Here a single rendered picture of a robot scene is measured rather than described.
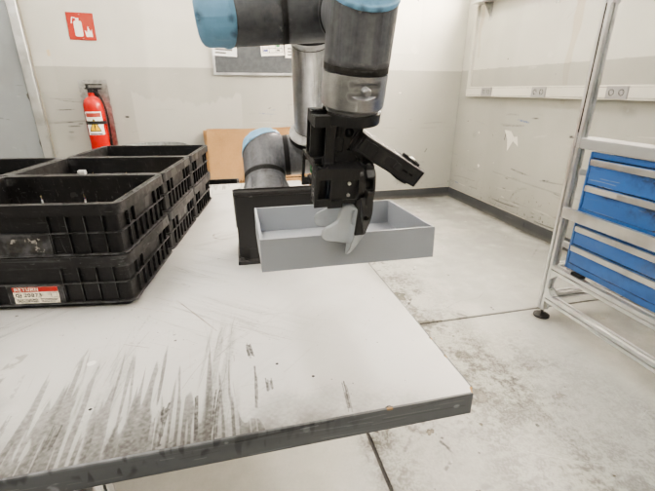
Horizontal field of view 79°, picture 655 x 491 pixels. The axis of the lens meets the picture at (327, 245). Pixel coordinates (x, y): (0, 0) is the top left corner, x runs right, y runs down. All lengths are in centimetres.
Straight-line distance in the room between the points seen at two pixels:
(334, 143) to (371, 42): 12
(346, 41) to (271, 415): 49
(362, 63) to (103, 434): 57
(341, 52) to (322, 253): 28
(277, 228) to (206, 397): 32
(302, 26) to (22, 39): 386
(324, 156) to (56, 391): 55
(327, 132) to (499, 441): 136
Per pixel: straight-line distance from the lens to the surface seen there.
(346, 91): 47
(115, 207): 89
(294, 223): 78
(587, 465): 170
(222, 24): 55
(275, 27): 55
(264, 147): 115
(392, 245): 62
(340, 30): 47
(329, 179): 50
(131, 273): 96
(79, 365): 82
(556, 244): 229
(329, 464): 148
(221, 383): 69
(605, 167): 210
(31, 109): 435
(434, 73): 459
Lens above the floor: 114
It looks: 21 degrees down
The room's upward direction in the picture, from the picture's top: straight up
